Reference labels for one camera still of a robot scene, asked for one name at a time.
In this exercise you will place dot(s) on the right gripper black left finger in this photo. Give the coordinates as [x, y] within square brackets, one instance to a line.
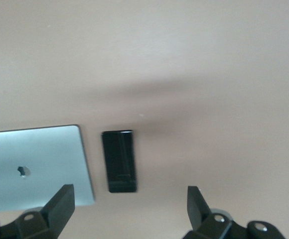
[57, 214]

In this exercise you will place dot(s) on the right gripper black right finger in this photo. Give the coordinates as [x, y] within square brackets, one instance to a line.
[201, 221]

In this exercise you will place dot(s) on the black smartphone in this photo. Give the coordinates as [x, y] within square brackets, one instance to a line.
[119, 161]

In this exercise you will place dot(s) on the silver closed laptop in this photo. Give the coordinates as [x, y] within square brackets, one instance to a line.
[47, 154]

